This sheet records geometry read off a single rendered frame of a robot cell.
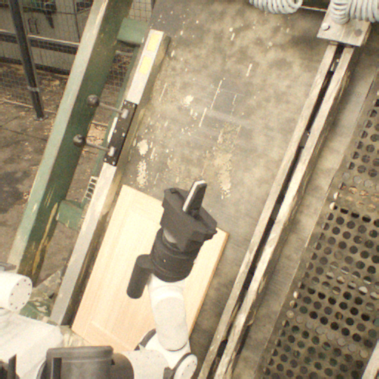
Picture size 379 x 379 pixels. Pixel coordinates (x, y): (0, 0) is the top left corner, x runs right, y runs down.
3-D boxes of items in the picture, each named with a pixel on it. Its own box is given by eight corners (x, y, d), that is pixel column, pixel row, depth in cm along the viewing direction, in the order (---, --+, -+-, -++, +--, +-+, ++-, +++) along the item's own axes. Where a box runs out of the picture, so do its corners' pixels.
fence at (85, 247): (58, 316, 146) (49, 317, 143) (158, 34, 137) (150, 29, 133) (69, 323, 144) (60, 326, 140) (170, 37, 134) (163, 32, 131)
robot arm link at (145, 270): (200, 273, 84) (183, 310, 91) (187, 232, 92) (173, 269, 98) (141, 272, 80) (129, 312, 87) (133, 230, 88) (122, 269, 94)
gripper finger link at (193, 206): (207, 180, 76) (197, 207, 80) (193, 183, 74) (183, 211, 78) (213, 186, 75) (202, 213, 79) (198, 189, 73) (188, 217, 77)
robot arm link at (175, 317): (183, 292, 84) (189, 329, 93) (173, 256, 91) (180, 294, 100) (149, 300, 84) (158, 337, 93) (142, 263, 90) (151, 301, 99)
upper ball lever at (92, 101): (124, 120, 136) (83, 104, 129) (129, 108, 136) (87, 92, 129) (129, 121, 133) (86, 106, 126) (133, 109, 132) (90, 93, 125)
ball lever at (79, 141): (112, 157, 137) (69, 143, 130) (115, 145, 137) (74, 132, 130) (115, 160, 134) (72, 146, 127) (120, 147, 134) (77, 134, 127)
